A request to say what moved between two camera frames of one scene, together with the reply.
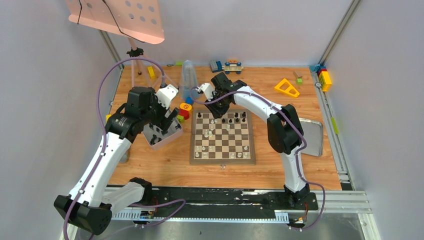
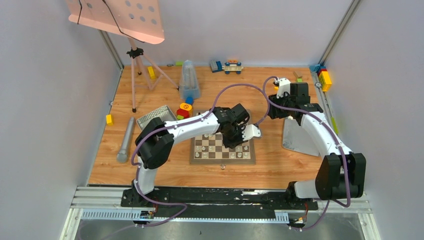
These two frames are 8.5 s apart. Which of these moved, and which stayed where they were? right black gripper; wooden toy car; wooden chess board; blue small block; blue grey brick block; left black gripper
Moved: right black gripper; left black gripper
Stayed: blue small block; wooden toy car; blue grey brick block; wooden chess board
